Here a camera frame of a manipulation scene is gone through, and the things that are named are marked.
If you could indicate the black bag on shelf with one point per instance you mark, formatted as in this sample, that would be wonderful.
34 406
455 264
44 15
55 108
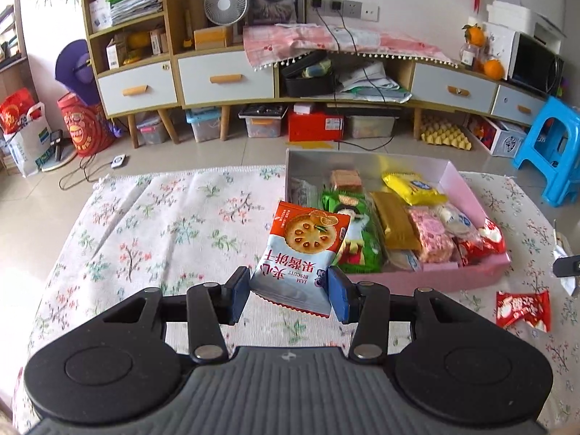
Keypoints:
309 76

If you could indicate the pink marshmallow crisp packet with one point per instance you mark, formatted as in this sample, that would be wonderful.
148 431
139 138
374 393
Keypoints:
436 245

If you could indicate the cream white wafer packet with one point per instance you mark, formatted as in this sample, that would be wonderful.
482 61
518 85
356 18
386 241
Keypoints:
562 249

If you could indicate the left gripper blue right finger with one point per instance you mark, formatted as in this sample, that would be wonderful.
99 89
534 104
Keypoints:
344 296

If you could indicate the microwave oven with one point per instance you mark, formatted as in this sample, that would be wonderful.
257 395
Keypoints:
526 62

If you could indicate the orange fruit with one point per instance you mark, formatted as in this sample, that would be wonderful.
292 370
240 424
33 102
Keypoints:
474 35
493 69

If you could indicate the pink cardboard box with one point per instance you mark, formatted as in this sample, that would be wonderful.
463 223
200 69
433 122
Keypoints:
315 167

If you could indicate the red festive bag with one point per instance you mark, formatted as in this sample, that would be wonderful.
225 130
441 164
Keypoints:
87 125

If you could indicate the wooden shelf unit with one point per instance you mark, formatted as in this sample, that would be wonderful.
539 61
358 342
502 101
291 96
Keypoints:
135 16

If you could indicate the red shoe box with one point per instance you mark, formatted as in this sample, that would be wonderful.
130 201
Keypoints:
316 126

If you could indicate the clear wafer block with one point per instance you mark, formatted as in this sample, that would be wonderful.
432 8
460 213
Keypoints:
346 180

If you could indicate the red white candy packet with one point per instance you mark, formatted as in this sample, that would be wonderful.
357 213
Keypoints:
486 241

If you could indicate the wooden tv cabinet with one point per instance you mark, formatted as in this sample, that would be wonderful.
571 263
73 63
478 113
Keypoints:
223 77

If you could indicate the purple plush toy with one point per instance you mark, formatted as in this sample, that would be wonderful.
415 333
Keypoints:
74 70

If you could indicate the yellow egg tray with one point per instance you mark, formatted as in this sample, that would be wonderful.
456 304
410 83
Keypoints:
439 131

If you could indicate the white desk fan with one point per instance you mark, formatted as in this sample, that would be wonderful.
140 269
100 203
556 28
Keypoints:
225 12

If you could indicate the green snack packet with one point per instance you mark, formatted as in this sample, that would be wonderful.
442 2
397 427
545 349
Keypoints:
361 251

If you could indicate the pink cloth on cabinet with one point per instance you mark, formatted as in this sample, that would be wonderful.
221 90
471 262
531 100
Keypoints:
267 46

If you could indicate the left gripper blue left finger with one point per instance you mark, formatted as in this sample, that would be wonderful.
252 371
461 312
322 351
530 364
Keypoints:
234 295

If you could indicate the silver grey wafer packet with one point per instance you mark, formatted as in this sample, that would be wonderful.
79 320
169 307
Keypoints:
303 193

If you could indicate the orange fruit lower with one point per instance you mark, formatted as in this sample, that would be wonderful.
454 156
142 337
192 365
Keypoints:
493 69

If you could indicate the floral tablecloth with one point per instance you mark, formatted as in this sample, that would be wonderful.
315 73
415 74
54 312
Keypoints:
173 231

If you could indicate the orange fruit upper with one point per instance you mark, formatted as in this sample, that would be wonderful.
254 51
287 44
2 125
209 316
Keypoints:
474 35

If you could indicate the white long bread packet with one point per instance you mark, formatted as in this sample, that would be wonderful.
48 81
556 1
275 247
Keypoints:
456 222

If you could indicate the white box with clock print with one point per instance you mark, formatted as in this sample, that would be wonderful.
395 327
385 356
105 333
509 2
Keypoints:
500 139

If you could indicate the blue plastic stool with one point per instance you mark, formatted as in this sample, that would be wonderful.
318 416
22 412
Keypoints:
552 147

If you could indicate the white orange jam biscuit packet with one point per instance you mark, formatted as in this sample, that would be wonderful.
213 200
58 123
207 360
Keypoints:
302 244

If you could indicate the red snack packet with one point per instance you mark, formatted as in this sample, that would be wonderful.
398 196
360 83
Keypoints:
534 309

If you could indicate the white shopping bag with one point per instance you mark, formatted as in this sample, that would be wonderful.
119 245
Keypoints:
30 146

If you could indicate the small white blue packet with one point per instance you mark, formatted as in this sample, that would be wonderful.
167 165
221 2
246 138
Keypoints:
402 260

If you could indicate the gold biscuit packet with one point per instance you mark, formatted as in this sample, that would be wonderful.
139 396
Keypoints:
398 231

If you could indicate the yellow cracker packet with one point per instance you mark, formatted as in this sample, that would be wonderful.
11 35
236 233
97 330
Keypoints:
413 189

